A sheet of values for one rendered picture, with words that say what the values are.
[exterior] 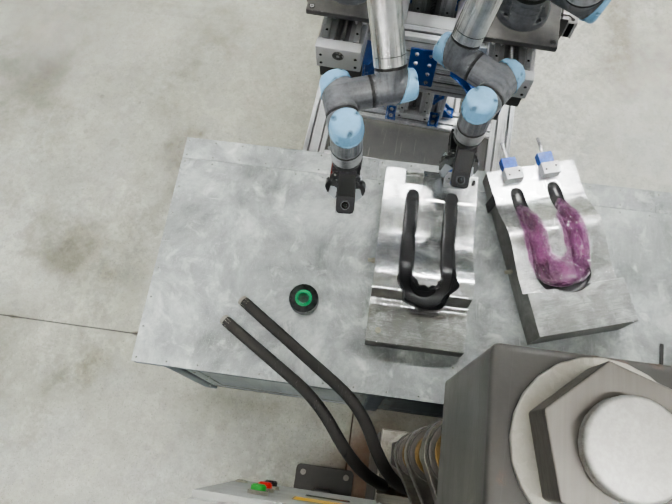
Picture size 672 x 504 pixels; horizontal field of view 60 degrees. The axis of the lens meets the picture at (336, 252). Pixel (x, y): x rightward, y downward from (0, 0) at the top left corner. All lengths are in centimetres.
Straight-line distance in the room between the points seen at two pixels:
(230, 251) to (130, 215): 111
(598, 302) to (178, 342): 112
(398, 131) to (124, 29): 153
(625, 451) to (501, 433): 7
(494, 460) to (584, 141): 263
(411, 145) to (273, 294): 111
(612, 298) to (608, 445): 133
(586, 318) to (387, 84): 78
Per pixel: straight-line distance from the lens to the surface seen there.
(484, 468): 40
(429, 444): 86
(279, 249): 170
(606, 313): 166
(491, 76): 147
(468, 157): 153
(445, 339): 158
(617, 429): 37
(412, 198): 167
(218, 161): 185
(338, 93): 134
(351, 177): 142
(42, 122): 317
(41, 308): 278
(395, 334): 157
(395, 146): 252
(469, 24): 145
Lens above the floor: 239
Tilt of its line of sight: 71 degrees down
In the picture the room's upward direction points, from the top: 3 degrees counter-clockwise
